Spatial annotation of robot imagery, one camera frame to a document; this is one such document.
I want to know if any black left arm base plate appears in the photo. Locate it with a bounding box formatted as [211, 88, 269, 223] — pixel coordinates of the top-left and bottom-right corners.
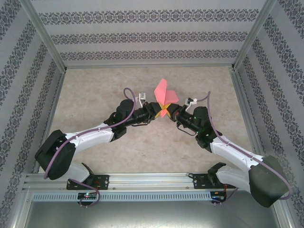
[66, 174, 110, 190]

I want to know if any slotted grey cable duct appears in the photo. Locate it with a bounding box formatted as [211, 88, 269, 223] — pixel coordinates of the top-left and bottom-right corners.
[32, 191, 228, 202]

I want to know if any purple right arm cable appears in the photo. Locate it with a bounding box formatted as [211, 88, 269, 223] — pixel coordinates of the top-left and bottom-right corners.
[197, 91, 293, 207]

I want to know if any aluminium mounting rail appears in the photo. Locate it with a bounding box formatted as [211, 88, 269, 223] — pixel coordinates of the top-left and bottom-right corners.
[22, 172, 282, 190]

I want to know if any grey sheet metal panel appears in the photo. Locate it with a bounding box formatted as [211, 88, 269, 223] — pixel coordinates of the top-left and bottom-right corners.
[10, 190, 294, 228]

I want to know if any pink paper sheet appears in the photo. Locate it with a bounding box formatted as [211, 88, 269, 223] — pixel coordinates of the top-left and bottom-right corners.
[154, 78, 178, 118]

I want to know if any aluminium frame post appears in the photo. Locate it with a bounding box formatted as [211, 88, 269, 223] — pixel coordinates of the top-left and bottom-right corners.
[20, 0, 67, 73]
[230, 0, 278, 71]

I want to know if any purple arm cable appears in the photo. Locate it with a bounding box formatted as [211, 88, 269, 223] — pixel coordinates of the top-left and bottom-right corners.
[44, 87, 136, 209]
[197, 91, 293, 207]

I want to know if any aluminium back rail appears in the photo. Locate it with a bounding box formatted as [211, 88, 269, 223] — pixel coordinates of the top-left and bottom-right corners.
[65, 65, 235, 70]

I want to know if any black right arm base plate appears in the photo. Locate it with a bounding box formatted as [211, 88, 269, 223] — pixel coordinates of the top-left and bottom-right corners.
[192, 173, 237, 190]

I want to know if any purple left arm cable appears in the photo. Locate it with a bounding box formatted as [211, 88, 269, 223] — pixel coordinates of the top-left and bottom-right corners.
[44, 87, 136, 209]

